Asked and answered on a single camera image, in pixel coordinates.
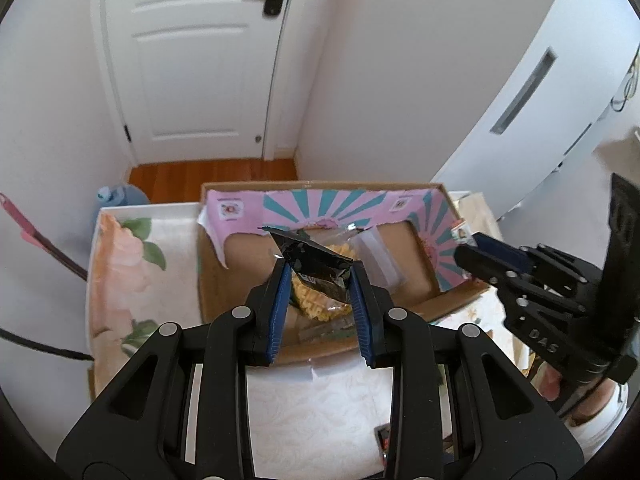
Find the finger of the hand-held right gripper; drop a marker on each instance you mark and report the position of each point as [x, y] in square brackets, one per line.
[505, 255]
[480, 262]

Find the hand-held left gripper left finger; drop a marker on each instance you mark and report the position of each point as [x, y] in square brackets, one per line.
[281, 310]

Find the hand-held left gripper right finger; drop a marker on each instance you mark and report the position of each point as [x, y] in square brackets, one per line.
[361, 315]

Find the small white snack packet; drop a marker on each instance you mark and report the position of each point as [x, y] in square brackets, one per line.
[461, 230]

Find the clear yellow waffle snack packet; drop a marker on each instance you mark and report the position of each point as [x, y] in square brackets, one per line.
[320, 308]

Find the pink striped cardboard box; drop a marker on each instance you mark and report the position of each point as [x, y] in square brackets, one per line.
[240, 270]

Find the black snack packet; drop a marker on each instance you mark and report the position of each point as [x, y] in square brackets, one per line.
[310, 260]

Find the person's right hand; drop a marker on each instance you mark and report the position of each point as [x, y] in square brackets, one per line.
[551, 385]

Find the floral tablecloth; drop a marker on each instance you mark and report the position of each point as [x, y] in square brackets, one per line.
[310, 410]

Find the white round object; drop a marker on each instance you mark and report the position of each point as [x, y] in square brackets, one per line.
[600, 437]

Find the white table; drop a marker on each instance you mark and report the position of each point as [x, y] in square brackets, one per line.
[150, 206]

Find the blue water bottle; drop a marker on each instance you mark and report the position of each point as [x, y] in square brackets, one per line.
[122, 195]

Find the white refrigerator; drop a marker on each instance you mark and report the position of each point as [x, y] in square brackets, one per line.
[575, 60]

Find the white panel door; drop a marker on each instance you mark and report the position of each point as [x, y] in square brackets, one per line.
[200, 85]

